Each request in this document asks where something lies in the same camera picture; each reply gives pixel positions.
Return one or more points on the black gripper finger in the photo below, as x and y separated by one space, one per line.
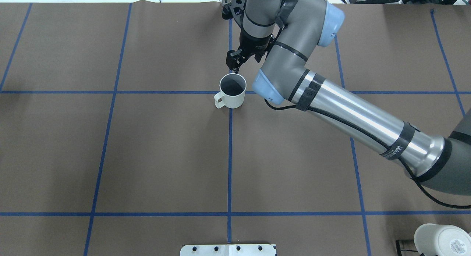
234 60

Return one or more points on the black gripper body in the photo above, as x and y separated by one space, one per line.
251 42

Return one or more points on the white mug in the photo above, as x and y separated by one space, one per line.
232 89

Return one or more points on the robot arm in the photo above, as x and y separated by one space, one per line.
286 32

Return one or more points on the white cup right in rack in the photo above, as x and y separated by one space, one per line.
442 240

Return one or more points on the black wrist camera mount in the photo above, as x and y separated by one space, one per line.
233 9

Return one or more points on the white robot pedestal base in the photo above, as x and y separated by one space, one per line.
229 250

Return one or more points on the black wire cup rack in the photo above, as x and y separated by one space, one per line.
406 247

